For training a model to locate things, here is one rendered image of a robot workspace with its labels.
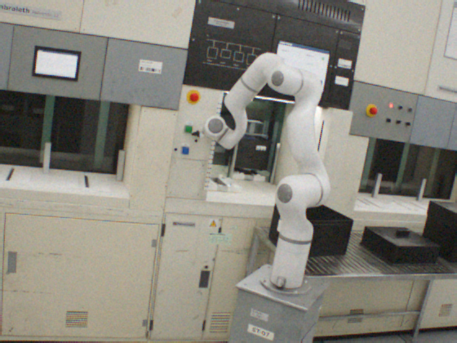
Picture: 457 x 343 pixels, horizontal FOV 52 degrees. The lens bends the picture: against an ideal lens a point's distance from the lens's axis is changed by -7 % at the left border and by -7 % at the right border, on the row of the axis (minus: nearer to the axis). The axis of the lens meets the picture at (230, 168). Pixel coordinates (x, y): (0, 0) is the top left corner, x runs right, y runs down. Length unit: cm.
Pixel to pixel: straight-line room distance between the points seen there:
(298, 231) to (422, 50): 150
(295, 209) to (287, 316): 38
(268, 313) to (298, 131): 65
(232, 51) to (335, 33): 55
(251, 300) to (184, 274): 77
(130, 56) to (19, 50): 48
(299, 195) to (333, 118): 92
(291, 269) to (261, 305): 17
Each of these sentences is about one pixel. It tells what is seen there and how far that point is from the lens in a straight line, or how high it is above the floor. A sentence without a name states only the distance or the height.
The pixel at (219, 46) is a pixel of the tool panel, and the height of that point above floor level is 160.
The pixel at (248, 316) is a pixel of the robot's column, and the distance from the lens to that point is 182.
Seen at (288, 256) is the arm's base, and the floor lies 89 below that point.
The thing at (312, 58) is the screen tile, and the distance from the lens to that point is 247.
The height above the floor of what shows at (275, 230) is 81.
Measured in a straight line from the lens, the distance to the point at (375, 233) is 245.
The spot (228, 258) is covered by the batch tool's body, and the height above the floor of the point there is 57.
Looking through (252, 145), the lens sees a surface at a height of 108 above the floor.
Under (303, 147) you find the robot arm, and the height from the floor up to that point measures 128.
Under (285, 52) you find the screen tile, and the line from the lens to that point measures 241.
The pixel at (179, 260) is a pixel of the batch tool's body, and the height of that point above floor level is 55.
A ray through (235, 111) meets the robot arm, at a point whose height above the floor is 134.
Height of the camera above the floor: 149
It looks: 11 degrees down
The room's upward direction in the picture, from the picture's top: 10 degrees clockwise
